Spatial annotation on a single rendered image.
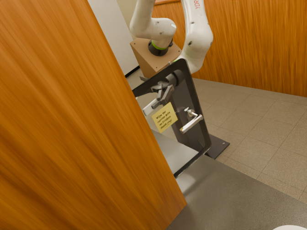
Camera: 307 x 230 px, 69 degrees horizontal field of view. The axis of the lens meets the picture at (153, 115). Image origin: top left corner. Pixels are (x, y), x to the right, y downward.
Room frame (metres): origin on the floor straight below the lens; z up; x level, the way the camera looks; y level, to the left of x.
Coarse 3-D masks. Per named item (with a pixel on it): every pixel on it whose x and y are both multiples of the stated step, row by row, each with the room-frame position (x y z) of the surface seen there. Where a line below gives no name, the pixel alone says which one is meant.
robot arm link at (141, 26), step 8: (144, 0) 1.29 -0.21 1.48; (152, 0) 1.28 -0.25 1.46; (136, 8) 1.37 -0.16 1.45; (144, 8) 1.32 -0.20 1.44; (152, 8) 1.33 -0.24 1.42; (136, 16) 1.39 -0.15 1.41; (144, 16) 1.35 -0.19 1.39; (136, 24) 1.41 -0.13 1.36; (144, 24) 1.39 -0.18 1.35; (152, 24) 1.42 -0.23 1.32; (136, 32) 1.43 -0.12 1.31; (144, 32) 1.42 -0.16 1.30
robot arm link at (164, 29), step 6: (156, 18) 1.47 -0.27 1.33; (162, 18) 1.47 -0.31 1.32; (156, 24) 1.42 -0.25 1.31; (162, 24) 1.42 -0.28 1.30; (168, 24) 1.42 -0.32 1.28; (174, 24) 1.44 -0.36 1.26; (156, 30) 1.41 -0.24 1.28; (162, 30) 1.40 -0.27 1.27; (168, 30) 1.40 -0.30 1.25; (174, 30) 1.41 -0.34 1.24; (156, 36) 1.42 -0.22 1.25; (162, 36) 1.41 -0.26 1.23; (168, 36) 1.40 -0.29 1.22; (156, 42) 1.48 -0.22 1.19; (162, 42) 1.45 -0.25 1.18; (168, 42) 1.45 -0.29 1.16; (162, 48) 1.49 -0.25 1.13
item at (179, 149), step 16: (176, 64) 0.60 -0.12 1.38; (160, 80) 0.58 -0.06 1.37; (176, 80) 0.60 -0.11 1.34; (192, 80) 0.62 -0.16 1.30; (144, 96) 0.56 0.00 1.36; (160, 96) 0.57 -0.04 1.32; (176, 96) 0.59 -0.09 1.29; (192, 96) 0.61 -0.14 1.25; (144, 112) 0.55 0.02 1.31; (176, 112) 0.58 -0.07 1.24; (176, 128) 0.58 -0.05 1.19; (192, 128) 0.60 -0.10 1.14; (160, 144) 0.55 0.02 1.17; (176, 144) 0.57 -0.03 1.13; (192, 144) 0.59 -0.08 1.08; (208, 144) 0.61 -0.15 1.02; (176, 160) 0.56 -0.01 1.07; (192, 160) 0.58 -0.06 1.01; (176, 176) 0.55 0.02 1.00
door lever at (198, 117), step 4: (192, 112) 0.59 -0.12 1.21; (196, 116) 0.56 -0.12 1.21; (200, 116) 0.56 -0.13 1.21; (192, 120) 0.55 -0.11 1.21; (196, 120) 0.55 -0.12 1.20; (188, 124) 0.54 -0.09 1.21; (192, 124) 0.54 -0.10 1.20; (184, 128) 0.53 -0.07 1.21; (188, 128) 0.53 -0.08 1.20; (180, 132) 0.54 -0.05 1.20; (184, 132) 0.53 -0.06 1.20
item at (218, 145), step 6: (210, 138) 1.63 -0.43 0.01; (216, 138) 1.60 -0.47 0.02; (216, 144) 1.53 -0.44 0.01; (222, 144) 1.49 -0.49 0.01; (228, 144) 1.46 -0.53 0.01; (210, 150) 1.49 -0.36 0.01; (216, 150) 1.46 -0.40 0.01; (222, 150) 1.43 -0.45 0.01; (210, 156) 1.40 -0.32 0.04; (216, 156) 1.39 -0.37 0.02
